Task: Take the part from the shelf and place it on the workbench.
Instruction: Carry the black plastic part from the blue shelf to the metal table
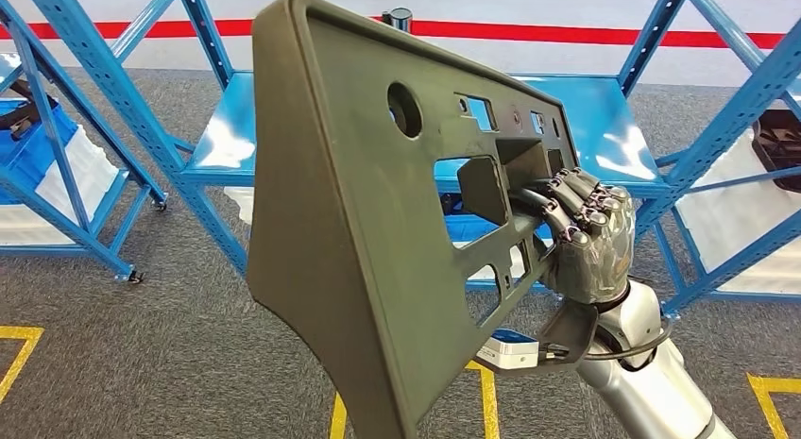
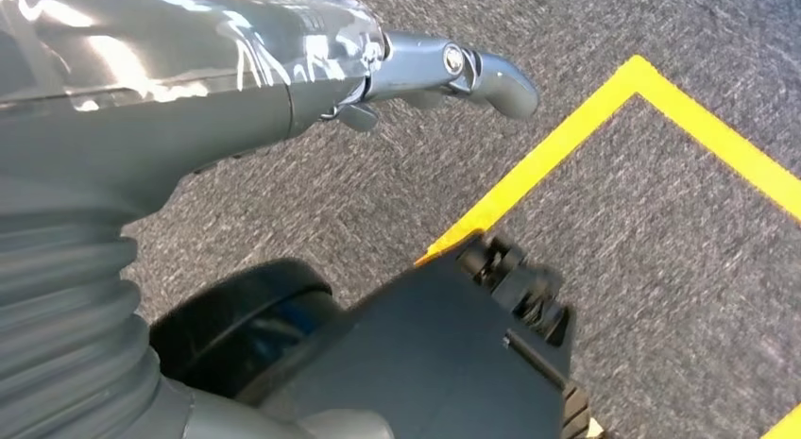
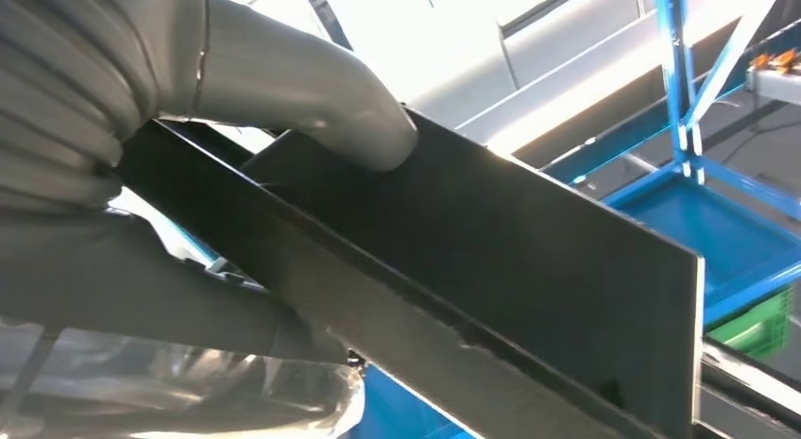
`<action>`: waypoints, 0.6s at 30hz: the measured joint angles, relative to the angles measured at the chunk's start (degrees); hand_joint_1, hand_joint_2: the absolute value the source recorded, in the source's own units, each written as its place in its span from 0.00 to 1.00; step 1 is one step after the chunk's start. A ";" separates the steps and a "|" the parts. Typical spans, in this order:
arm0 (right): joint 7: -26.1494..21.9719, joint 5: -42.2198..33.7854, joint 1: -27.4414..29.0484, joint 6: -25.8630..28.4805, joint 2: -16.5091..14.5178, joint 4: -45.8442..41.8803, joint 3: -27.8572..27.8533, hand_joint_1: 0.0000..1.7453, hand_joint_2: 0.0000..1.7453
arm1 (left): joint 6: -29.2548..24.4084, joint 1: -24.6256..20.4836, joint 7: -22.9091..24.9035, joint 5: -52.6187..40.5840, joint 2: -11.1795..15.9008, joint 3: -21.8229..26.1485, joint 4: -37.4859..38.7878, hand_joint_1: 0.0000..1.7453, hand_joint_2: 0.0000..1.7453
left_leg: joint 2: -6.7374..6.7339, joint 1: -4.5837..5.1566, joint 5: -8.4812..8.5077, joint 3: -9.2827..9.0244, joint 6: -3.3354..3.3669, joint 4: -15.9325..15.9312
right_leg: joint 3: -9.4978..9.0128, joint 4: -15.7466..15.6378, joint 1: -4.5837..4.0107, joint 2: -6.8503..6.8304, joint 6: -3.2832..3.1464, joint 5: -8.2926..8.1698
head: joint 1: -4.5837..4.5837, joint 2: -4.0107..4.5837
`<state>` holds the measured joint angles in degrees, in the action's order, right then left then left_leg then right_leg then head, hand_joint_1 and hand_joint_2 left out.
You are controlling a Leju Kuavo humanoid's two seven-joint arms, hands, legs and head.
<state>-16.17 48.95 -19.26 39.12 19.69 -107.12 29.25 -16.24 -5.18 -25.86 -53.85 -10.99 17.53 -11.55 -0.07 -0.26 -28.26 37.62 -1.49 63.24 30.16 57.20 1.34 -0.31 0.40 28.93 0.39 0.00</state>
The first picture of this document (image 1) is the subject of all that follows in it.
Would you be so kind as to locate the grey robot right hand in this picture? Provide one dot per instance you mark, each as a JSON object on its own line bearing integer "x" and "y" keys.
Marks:
{"x": 594, "y": 261}

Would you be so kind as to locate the black plastic panel part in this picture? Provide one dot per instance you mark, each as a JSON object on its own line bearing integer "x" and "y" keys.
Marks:
{"x": 325, "y": 205}

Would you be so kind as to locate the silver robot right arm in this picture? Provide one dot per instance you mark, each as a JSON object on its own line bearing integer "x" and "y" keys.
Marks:
{"x": 644, "y": 392}

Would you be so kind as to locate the black plastic parts pile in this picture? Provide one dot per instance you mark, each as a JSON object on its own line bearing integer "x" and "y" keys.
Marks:
{"x": 25, "y": 114}
{"x": 779, "y": 148}

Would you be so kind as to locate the red barrier belt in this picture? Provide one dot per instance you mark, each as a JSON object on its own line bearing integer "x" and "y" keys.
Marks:
{"x": 500, "y": 33}

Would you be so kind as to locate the dark grey camera bracket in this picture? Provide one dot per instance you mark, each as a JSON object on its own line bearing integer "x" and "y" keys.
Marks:
{"x": 572, "y": 333}

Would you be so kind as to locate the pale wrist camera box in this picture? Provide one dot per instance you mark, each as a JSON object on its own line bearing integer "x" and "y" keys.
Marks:
{"x": 513, "y": 355}

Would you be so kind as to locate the chrome stanchion post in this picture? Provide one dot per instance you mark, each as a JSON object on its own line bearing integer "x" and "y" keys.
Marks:
{"x": 400, "y": 18}

